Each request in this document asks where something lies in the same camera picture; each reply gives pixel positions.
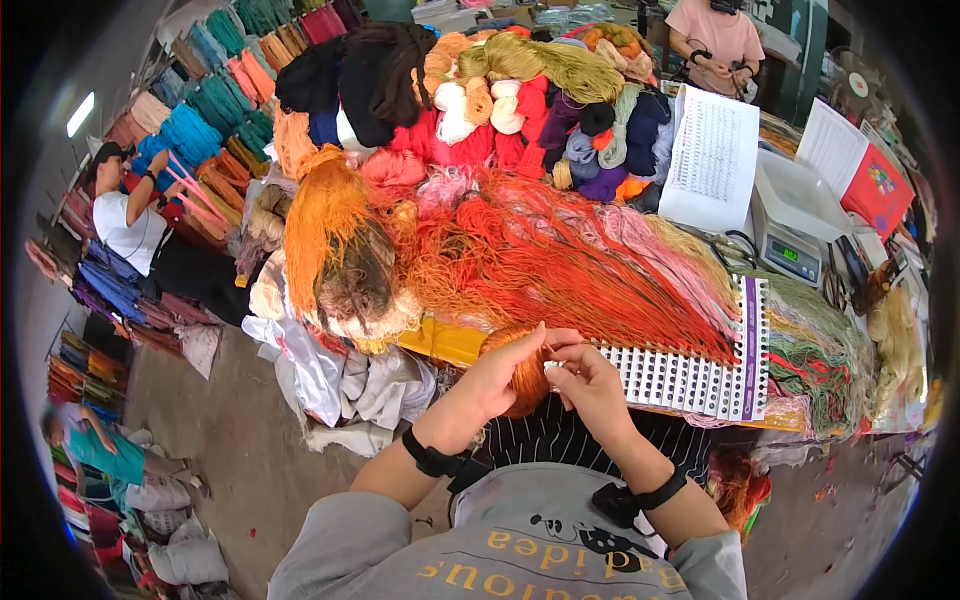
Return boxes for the person's right fingers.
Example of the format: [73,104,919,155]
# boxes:
[545,363,585,413]

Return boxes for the person's left thumb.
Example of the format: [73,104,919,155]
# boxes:
[511,322,549,358]

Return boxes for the person's right thumb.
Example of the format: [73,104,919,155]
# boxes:
[551,342,603,369]

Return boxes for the orange yarn skein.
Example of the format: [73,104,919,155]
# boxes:
[480,325,556,420]

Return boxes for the person's right hand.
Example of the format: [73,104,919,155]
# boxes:
[545,341,661,481]

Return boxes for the person's left hand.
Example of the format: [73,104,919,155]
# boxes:
[414,322,549,456]

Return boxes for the spread of orange-red yarn strands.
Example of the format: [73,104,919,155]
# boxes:
[283,146,744,370]

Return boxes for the white perforated yarn sample card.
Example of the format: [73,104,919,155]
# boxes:
[546,276,771,423]

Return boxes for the black wrist band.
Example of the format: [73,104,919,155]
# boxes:
[401,426,492,495]
[591,465,689,530]

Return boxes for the person's body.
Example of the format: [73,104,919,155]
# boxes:
[266,393,751,600]

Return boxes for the black scissors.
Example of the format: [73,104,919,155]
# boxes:
[703,228,760,273]

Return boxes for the heap of white cloth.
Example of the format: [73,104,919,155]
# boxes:
[240,313,441,459]

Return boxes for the orange yarn tangle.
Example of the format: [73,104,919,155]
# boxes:
[707,448,774,538]

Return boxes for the printed paper sheet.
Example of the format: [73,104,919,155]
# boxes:
[657,84,762,234]
[795,97,871,201]

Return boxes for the bundle of green mixed yarn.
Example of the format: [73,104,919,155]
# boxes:
[750,268,880,440]

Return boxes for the pile of coloured yarn skeins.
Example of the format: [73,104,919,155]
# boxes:
[273,21,676,205]

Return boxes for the white digital scale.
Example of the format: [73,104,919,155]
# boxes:
[750,148,854,290]

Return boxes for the cream yarn bundle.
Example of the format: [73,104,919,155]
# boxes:
[868,287,929,410]

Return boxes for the red booklet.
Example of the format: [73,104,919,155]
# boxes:
[840,142,917,243]

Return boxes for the electric fan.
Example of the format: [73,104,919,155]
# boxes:
[831,48,888,123]

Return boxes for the pile of white sacks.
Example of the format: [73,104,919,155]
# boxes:
[122,480,231,591]

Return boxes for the shelf of yarn hanks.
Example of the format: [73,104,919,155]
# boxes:
[45,311,132,423]

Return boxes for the tube lamp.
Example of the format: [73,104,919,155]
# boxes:
[66,91,96,139]

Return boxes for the wall rack of yarn hanks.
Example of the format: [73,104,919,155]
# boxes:
[105,0,363,252]

